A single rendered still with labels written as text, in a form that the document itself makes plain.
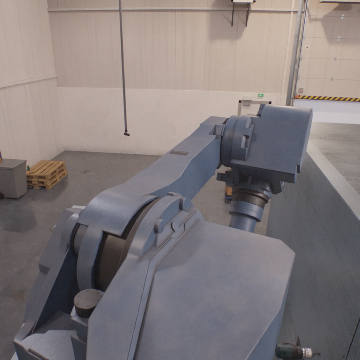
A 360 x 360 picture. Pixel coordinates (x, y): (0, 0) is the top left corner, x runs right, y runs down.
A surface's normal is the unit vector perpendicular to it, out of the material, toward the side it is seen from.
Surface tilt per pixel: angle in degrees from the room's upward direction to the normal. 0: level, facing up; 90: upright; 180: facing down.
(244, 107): 90
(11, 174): 94
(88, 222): 39
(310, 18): 90
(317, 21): 90
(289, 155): 57
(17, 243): 0
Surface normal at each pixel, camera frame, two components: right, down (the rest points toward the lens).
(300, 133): -0.37, -0.21
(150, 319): -0.65, -0.58
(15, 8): 0.99, 0.06
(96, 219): -0.23, -0.58
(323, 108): -0.12, 0.39
